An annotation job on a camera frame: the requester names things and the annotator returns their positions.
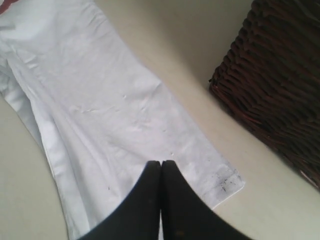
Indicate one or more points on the white t-shirt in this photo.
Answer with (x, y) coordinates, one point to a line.
(96, 111)

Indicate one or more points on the dark brown wicker basket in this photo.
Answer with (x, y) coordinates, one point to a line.
(270, 80)

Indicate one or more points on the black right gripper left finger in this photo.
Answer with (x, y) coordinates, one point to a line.
(138, 216)

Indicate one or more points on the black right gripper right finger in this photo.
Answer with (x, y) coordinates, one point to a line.
(184, 215)

